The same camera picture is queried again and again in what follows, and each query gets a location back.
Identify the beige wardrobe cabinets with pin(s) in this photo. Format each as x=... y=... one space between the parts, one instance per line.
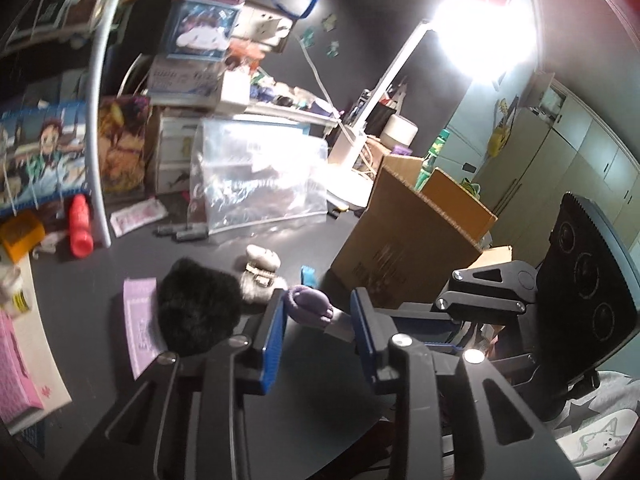
x=565 y=150

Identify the black furry item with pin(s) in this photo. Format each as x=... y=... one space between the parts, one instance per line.
x=200 y=305

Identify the blue ribbon piece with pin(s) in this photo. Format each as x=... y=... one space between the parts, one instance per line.
x=307 y=276

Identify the white printed box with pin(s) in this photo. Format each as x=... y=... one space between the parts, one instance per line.
x=185 y=77

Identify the white small box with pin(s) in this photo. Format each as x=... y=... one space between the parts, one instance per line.
x=232 y=87

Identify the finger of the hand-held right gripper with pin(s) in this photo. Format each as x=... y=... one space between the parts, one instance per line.
x=495 y=277
x=515 y=362

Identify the white canister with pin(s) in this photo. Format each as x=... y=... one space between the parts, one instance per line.
x=400 y=132

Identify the white power outlet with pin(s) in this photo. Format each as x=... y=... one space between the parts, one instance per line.
x=262 y=27

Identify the pink sachet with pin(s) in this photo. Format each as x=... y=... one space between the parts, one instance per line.
x=137 y=216

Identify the white ghost hair clip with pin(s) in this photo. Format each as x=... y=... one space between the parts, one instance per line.
x=262 y=257

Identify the anime poster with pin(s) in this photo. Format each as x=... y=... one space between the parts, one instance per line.
x=45 y=150

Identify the cardboard box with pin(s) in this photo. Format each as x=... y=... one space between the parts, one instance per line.
x=415 y=240

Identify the red bottle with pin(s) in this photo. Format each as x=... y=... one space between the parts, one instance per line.
x=80 y=230

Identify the white desk lamp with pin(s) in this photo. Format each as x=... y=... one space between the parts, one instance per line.
x=395 y=75

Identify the clear plastic bag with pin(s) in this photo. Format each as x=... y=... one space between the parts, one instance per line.
x=260 y=180

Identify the printed grey clothing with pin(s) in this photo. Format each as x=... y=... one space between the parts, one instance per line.
x=592 y=410

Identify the grey yellow wall sticker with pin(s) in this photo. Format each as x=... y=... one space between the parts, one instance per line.
x=330 y=21

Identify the white bottle yellow label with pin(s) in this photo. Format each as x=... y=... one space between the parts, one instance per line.
x=12 y=290

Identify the white teal wall sticker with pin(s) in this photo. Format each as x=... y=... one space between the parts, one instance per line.
x=332 y=50

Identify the black marker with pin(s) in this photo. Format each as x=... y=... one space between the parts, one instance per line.
x=167 y=230
x=192 y=235

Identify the purple plush charm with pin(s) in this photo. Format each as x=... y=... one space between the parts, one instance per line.
x=310 y=305

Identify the blue cartoon display box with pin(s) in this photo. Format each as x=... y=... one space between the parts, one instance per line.
x=200 y=30

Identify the white fluffy hair clip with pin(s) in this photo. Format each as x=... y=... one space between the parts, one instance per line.
x=257 y=286

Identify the yellow figure sticker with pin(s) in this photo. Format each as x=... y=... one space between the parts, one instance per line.
x=500 y=130

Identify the green bottle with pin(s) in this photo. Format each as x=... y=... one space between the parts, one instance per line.
x=432 y=160

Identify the white cluttered desk shelf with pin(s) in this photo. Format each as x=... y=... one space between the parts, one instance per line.
x=285 y=110

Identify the autumn leaves art board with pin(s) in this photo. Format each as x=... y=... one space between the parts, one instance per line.
x=122 y=150

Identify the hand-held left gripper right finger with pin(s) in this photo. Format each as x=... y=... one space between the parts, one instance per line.
x=362 y=340

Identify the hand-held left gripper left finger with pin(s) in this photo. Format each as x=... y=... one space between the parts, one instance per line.
x=272 y=345

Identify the orange box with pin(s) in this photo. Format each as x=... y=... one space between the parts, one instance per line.
x=20 y=232

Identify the white drawer unit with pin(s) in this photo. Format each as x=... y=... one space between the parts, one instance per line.
x=172 y=155

